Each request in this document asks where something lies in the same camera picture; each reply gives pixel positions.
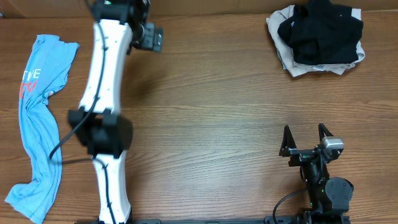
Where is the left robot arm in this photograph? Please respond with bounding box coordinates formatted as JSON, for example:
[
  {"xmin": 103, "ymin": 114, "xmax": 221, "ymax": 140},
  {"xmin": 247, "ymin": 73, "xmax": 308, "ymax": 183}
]
[{"xmin": 68, "ymin": 0, "xmax": 163, "ymax": 223}]

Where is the folded beige garment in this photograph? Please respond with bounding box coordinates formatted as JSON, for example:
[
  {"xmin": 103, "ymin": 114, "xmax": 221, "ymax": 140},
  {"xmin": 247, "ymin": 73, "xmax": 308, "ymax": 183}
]
[{"xmin": 266, "ymin": 5, "xmax": 366, "ymax": 77}]

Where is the black t-shirt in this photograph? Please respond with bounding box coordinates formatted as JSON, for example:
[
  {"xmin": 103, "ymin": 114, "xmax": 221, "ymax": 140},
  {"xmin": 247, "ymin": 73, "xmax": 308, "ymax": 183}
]
[{"xmin": 277, "ymin": 0, "xmax": 363, "ymax": 65}]

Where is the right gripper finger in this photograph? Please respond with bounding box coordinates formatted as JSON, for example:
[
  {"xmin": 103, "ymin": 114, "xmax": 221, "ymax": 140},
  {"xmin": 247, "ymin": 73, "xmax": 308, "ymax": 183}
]
[
  {"xmin": 318, "ymin": 123, "xmax": 333, "ymax": 142},
  {"xmin": 279, "ymin": 125, "xmax": 297, "ymax": 152}
]

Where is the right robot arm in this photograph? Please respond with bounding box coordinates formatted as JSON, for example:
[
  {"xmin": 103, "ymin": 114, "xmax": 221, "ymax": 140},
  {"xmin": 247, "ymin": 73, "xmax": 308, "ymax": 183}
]
[{"xmin": 272, "ymin": 123, "xmax": 354, "ymax": 224}]

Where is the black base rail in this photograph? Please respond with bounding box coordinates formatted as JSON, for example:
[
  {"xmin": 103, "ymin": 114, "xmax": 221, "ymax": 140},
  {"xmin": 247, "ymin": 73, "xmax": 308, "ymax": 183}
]
[{"xmin": 75, "ymin": 216, "xmax": 351, "ymax": 224}]

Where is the light blue cloth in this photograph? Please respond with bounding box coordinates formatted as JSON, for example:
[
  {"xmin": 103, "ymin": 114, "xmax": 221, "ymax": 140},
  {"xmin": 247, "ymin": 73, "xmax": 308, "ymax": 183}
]
[{"xmin": 5, "ymin": 34, "xmax": 79, "ymax": 223}]

